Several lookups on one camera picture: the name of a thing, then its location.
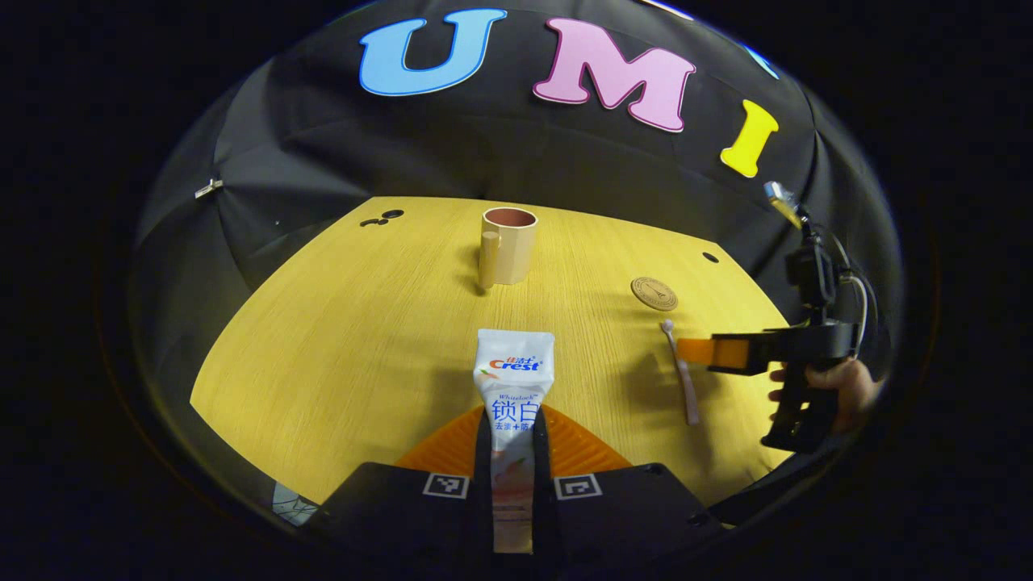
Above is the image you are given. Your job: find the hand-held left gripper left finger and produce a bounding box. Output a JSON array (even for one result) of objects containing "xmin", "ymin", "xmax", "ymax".
[{"xmin": 311, "ymin": 406, "xmax": 495, "ymax": 562}]

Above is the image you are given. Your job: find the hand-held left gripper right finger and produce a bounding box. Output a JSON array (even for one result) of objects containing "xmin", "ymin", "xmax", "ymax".
[{"xmin": 533, "ymin": 406, "xmax": 723, "ymax": 566}]

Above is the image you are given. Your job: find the white toothbrush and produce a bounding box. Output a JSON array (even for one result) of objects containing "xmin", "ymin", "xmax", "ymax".
[{"xmin": 661, "ymin": 320, "xmax": 701, "ymax": 426}]

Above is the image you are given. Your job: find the round wooden coaster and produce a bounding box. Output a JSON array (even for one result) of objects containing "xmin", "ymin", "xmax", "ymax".
[{"xmin": 630, "ymin": 277, "xmax": 679, "ymax": 311}]

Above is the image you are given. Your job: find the white toothpaste tube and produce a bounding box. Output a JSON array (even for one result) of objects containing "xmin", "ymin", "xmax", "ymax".
[{"xmin": 472, "ymin": 328, "xmax": 556, "ymax": 554}]

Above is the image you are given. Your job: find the beige cup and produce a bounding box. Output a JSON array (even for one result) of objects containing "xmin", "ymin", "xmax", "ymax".
[{"xmin": 478, "ymin": 207, "xmax": 539, "ymax": 291}]

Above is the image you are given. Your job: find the black backdrop cloth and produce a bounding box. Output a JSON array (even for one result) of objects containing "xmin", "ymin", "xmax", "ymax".
[{"xmin": 133, "ymin": 0, "xmax": 901, "ymax": 388}]

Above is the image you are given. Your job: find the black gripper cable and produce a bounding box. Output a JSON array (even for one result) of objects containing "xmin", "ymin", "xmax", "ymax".
[{"xmin": 831, "ymin": 232, "xmax": 882, "ymax": 348}]

